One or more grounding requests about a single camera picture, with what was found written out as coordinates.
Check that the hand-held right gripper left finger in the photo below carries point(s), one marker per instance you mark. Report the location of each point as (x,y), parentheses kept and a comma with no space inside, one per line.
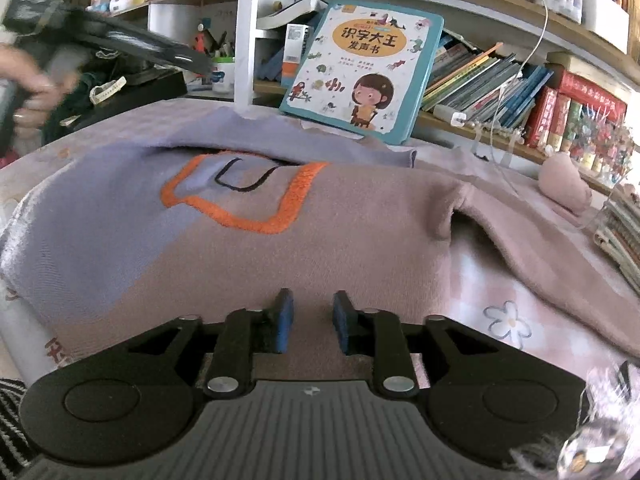
(283,320)

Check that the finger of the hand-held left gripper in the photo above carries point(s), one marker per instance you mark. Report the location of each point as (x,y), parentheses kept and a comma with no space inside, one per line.
(150,45)

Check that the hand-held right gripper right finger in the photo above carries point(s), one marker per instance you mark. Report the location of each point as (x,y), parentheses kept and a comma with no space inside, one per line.
(343,322)

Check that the pink and lavender sweater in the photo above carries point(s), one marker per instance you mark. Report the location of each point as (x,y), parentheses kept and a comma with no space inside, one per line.
(350,210)

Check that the person's left hand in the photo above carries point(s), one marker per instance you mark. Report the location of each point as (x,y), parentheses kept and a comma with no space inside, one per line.
(25,80)

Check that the white pen cup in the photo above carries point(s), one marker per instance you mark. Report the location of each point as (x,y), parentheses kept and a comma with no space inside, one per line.
(223,75)

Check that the dark green cloth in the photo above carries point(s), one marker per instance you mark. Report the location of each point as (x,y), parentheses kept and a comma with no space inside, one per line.
(75,105)

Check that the blue books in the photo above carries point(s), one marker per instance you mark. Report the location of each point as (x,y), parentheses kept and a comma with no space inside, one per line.
(272,67)

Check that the open white book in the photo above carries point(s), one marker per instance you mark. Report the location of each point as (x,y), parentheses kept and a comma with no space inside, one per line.
(290,12)

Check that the white and orange box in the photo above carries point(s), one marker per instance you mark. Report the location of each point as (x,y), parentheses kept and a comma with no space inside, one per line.
(296,55)

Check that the pink checked tablecloth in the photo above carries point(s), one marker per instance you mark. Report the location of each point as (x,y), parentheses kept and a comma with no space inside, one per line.
(500,280)

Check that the teal children's picture book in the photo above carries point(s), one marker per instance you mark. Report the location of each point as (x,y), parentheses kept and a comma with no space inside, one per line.
(360,70)

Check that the white charger plug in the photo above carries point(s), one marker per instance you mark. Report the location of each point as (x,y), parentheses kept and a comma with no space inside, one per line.
(450,116)

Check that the folded pink cloth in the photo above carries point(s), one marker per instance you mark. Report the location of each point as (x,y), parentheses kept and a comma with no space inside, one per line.
(565,185)

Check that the fuzzy pink sleeve with bead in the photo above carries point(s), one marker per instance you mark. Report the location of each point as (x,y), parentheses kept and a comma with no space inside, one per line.
(590,440)

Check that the row of leaning books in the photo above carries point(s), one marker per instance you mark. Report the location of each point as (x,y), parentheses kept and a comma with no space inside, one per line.
(480,85)

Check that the striped black white cloth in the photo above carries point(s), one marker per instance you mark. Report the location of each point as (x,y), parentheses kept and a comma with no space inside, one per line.
(17,425)

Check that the stack of flat books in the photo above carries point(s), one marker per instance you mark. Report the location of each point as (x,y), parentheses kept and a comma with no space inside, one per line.
(620,235)

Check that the row of colourful figurines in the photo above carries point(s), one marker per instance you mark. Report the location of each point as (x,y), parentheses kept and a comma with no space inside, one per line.
(600,145)

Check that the red boxed book set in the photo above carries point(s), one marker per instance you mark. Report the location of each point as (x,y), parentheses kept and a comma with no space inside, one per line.
(580,95)

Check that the white storage box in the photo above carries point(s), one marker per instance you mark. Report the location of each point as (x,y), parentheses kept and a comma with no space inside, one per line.
(605,20)

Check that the white shelf frame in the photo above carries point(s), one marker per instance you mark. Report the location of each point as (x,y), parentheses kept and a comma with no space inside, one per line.
(247,35)

